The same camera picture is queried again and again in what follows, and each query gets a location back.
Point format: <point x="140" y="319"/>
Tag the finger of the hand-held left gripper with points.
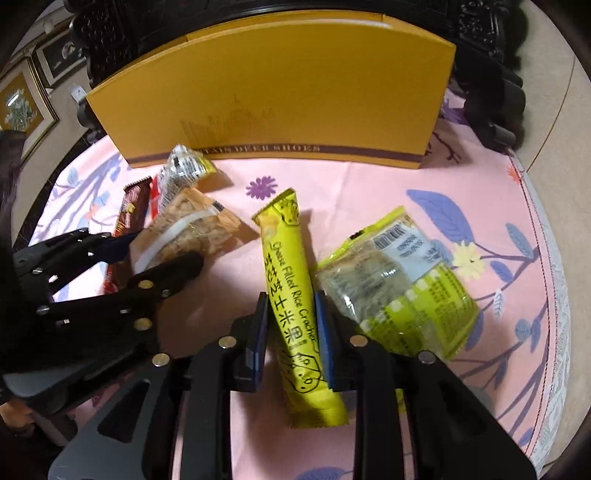
<point x="117" y="247"/>
<point x="138" y="304"/>

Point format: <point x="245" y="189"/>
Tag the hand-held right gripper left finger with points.
<point x="258" y="341"/>

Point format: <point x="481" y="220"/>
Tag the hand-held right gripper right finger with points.
<point x="325" y="346"/>

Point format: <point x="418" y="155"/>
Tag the yellow rice cracker stick packet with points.
<point x="286" y="277"/>

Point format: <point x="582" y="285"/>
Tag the kraft brown snack packet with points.
<point x="194" y="226"/>

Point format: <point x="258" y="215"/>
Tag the yellow cardboard box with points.
<point x="277" y="92"/>

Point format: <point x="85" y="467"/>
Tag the person's left hand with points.
<point x="16" y="415"/>

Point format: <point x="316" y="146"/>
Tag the red snack bar packet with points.
<point x="129" y="207"/>

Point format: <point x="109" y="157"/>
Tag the red and white snack packet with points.
<point x="159" y="191"/>

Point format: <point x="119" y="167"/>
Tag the yellow-green snack packet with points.
<point x="406" y="295"/>

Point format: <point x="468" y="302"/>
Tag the small clear packet yellow-green edge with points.
<point x="187" y="166"/>

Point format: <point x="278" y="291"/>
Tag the pink floral tablecloth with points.
<point x="369" y="194"/>

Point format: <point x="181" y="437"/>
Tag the gold framed picture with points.
<point x="21" y="106"/>

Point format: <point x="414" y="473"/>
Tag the dark framed picture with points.
<point x="62" y="53"/>

